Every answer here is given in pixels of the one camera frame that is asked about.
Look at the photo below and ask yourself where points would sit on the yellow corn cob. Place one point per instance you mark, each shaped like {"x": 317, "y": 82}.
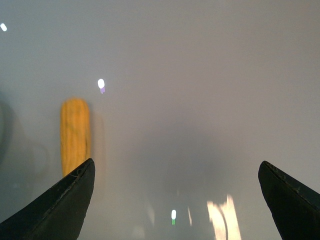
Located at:
{"x": 75, "y": 134}

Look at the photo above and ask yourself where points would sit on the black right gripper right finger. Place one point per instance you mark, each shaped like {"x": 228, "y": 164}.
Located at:
{"x": 295, "y": 208}

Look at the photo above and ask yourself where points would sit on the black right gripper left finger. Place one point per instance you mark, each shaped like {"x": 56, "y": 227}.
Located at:
{"x": 58, "y": 213}

